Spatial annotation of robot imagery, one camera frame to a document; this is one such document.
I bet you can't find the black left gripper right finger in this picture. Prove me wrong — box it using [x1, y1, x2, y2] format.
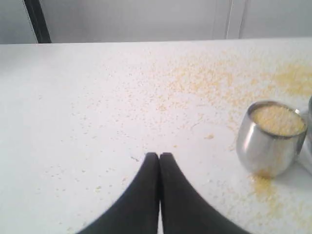
[159, 153, 247, 234]

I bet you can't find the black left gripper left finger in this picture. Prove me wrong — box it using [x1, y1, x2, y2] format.
[80, 153, 159, 234]

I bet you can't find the stainless steel cup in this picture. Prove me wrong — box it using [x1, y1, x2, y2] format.
[236, 100, 307, 177]

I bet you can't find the round stainless steel sieve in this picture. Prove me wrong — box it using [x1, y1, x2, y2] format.
[298, 98, 312, 174]

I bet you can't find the grain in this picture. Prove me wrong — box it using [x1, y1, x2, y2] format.
[251, 104, 306, 136]

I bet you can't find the black vertical post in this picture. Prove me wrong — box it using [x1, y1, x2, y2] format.
[23, 0, 51, 43]

